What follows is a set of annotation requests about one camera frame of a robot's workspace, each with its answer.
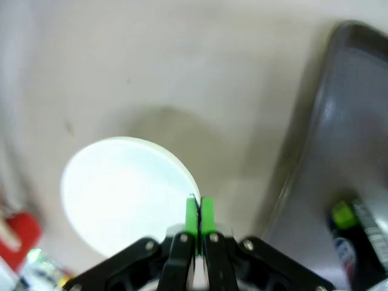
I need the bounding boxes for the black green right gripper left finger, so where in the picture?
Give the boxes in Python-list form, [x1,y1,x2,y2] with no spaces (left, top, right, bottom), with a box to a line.
[62,196,200,291]

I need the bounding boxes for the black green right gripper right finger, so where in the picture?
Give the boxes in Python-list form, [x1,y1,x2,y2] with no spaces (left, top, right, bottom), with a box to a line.
[199,196,334,291]

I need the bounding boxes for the white round plate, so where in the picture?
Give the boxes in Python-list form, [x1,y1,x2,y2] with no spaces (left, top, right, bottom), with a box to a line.
[60,136,210,291]

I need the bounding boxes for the red plastic cup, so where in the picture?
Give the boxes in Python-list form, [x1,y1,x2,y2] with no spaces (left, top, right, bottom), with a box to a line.
[0,211,42,271]

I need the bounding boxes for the dark grey serving tray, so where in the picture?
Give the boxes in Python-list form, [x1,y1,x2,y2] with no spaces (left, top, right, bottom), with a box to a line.
[260,20,388,291]

